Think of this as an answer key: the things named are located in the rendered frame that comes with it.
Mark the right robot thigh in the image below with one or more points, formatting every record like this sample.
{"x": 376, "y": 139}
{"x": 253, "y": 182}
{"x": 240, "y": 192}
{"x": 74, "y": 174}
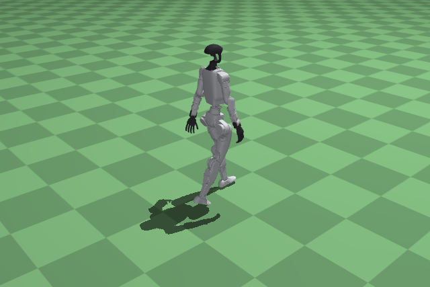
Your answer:
{"x": 223, "y": 141}

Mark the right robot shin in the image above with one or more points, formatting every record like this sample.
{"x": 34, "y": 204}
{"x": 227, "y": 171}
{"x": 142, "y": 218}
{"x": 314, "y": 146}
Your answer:
{"x": 209, "y": 178}

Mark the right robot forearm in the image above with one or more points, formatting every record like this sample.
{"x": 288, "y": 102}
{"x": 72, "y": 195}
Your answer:
{"x": 232, "y": 111}

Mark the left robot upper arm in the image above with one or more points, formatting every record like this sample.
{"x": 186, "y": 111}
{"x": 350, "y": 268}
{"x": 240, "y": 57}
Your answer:
{"x": 200, "y": 89}

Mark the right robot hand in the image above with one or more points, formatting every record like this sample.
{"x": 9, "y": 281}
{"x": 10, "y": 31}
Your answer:
{"x": 239, "y": 131}

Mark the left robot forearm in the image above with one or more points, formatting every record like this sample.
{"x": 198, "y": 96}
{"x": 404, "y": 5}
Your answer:
{"x": 196, "y": 103}

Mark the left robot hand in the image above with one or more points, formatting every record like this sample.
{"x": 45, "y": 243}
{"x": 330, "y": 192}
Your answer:
{"x": 191, "y": 122}

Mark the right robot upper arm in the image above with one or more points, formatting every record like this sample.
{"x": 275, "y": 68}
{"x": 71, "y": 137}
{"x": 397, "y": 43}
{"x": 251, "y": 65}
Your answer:
{"x": 224, "y": 80}

